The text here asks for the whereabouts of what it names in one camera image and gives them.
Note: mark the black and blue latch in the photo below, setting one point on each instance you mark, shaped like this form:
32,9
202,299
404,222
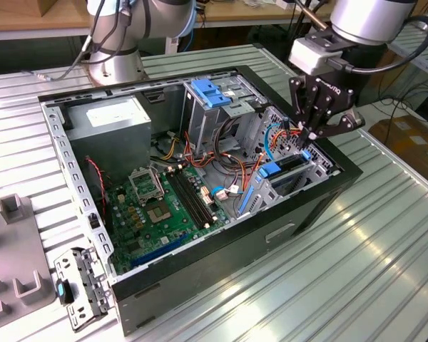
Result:
61,290

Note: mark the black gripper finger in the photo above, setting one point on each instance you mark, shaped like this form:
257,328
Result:
306,103
346,123

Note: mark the grey metal disk bay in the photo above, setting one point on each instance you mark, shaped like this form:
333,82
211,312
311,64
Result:
260,199

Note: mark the grey parts rack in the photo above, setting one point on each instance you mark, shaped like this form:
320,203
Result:
14,249

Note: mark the hard disk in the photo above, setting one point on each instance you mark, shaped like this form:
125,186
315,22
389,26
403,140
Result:
269,170

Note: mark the metal hinged slot bracket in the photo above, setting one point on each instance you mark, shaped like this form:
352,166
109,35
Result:
82,270

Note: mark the CPU socket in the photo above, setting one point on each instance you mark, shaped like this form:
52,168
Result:
157,212

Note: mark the wooden workbench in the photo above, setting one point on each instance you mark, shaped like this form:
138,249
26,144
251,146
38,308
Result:
21,21
257,14

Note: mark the grey power supply unit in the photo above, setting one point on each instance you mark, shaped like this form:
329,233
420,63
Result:
107,142

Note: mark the small brown cardboard box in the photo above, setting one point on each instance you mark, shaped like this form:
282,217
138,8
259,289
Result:
57,7

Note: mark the black RAM slot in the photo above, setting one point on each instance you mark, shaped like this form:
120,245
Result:
194,197
185,201

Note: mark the blue expansion slot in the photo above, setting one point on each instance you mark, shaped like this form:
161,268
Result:
157,251

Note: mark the black open PC case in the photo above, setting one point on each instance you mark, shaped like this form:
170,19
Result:
235,256

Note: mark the grey optical drive cage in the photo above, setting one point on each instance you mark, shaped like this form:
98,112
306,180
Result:
207,121

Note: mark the large brown cardboard box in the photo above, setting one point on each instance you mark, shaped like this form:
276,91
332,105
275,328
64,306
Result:
406,142

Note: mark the small black switch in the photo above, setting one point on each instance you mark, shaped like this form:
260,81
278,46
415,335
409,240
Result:
93,221

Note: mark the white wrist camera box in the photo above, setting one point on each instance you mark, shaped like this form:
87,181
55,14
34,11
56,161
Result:
310,57

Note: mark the black camera bracket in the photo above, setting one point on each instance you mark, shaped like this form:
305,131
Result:
324,39

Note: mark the blue plastic drive latch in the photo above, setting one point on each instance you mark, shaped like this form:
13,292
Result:
210,94

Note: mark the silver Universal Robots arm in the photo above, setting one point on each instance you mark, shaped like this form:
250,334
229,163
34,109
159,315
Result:
371,18

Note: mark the green motherboard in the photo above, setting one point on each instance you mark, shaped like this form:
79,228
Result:
157,231

